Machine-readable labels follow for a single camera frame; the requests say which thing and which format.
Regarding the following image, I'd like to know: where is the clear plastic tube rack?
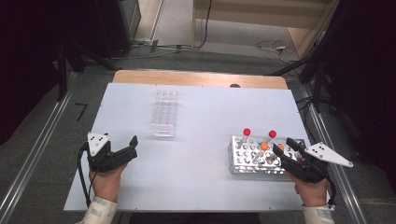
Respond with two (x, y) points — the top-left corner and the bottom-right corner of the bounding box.
(150, 90), (179, 138)

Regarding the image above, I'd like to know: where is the hand-held gripper cable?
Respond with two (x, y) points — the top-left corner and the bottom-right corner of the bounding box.
(323, 174), (338, 209)
(77, 141), (94, 208)

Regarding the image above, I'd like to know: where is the metal tube rack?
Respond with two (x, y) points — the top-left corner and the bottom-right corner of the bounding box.
(229, 134), (308, 181)

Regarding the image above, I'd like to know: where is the black metal stand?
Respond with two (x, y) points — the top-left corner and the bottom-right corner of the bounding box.
(270, 46), (332, 114)
(55, 38), (123, 102)

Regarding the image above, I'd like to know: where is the light wooden cabinet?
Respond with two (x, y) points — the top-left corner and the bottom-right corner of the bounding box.
(191, 0), (341, 59)

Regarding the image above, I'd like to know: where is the white floor cable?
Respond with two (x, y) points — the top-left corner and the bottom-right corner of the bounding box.
(255, 39), (295, 64)

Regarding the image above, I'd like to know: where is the black hanging cable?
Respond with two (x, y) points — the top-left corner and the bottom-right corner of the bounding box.
(191, 0), (214, 50)

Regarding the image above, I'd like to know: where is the dark cabinet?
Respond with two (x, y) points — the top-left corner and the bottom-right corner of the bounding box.
(92, 0), (142, 59)

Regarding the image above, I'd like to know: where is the right hand-held gripper cable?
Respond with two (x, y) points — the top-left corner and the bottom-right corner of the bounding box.
(323, 174), (338, 209)

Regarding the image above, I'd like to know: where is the left hand-held gripper cable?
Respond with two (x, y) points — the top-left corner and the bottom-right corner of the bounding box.
(77, 141), (94, 208)

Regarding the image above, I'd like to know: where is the aluminium floor rail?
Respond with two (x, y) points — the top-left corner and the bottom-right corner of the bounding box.
(297, 82), (370, 224)
(0, 71), (78, 224)

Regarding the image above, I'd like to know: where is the person's left hand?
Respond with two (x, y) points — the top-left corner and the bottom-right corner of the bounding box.
(89, 163), (128, 203)

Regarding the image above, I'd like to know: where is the red-capped test tube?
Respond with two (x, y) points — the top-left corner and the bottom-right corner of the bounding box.
(262, 130), (277, 147)
(236, 127), (252, 150)

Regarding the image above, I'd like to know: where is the grey floor cable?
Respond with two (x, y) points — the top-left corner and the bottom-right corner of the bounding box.
(111, 38), (200, 61)

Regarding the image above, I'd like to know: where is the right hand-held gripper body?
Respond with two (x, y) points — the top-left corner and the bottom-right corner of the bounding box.
(281, 142), (354, 185)

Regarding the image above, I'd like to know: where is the person's right hand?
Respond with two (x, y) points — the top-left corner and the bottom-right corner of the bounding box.
(288, 174), (330, 208)

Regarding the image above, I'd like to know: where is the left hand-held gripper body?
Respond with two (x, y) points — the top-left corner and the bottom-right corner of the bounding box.
(86, 132), (126, 174)

